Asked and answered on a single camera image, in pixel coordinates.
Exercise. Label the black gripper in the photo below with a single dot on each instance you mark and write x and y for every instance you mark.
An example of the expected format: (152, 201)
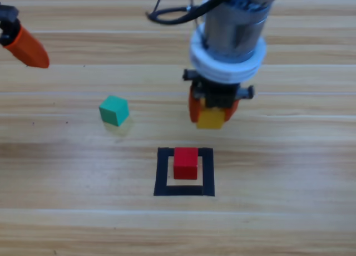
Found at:
(219, 96)
(8, 19)

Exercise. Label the yellow wooden cube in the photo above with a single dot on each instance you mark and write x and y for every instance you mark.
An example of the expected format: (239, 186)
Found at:
(210, 119)

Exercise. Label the red wooden cube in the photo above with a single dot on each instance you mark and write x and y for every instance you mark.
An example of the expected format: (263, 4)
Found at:
(185, 164)

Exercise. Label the green wooden cube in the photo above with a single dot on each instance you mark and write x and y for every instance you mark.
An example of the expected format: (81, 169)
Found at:
(114, 111)

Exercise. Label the black tape square outline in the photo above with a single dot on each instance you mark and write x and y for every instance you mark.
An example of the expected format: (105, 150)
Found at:
(161, 172)

